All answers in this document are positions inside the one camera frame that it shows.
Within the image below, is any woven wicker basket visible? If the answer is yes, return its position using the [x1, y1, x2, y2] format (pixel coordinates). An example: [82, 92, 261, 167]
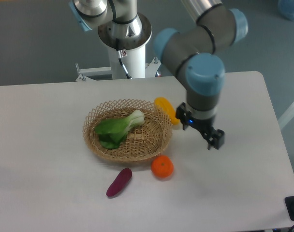
[83, 99, 172, 163]

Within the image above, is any blue plastic bag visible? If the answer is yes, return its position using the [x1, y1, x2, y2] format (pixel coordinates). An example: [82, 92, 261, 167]
[278, 0, 294, 22]

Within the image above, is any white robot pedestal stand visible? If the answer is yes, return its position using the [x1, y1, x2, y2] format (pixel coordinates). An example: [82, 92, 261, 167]
[75, 43, 162, 82]

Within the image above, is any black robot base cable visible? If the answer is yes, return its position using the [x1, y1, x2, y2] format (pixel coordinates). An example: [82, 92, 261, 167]
[115, 38, 132, 80]

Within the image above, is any green bok choy vegetable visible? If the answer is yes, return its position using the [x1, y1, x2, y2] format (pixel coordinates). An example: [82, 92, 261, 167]
[94, 110, 145, 149]

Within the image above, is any purple sweet potato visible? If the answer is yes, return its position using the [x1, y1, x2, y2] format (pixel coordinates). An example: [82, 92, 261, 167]
[106, 168, 132, 198]

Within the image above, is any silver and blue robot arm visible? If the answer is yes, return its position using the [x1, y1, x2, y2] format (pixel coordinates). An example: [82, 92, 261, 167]
[69, 0, 248, 149]

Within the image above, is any orange tangerine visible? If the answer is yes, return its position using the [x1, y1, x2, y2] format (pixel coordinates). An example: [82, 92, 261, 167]
[151, 155, 174, 178]

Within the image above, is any yellow pepper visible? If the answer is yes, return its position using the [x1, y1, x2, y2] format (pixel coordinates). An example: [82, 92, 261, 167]
[154, 97, 180, 125]

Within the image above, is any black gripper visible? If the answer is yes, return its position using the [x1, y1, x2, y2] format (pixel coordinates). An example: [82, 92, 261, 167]
[176, 102, 225, 150]

